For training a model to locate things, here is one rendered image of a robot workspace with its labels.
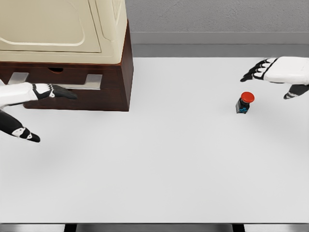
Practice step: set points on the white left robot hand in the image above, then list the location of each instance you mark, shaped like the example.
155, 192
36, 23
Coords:
17, 94

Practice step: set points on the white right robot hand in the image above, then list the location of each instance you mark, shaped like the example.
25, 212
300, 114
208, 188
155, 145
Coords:
287, 70

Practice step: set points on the brown drawer with notch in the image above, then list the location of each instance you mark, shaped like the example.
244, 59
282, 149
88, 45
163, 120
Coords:
72, 75

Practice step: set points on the plain brown drawer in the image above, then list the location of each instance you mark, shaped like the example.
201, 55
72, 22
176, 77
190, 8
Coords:
101, 99

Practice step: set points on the brown wooden cabinet body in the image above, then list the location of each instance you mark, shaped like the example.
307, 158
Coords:
127, 72

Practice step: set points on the red button black switch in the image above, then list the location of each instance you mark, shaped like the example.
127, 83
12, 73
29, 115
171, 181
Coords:
246, 97

